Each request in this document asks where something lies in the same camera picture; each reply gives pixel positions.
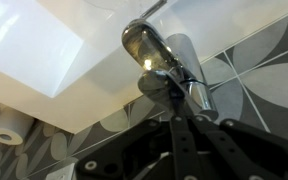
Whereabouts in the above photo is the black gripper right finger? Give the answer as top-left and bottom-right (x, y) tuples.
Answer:
(191, 114), (288, 180)

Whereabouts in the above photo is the chrome faucet with lever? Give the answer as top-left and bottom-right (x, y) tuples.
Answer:
(121, 18), (220, 123)

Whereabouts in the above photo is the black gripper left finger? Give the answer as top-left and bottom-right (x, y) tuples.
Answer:
(74, 114), (204, 180)

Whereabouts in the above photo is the white double sink vanity top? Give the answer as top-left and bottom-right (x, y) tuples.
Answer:
(0, 0), (288, 135)

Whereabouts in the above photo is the white toilet paper roll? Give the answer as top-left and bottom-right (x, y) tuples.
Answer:
(0, 107), (36, 146)

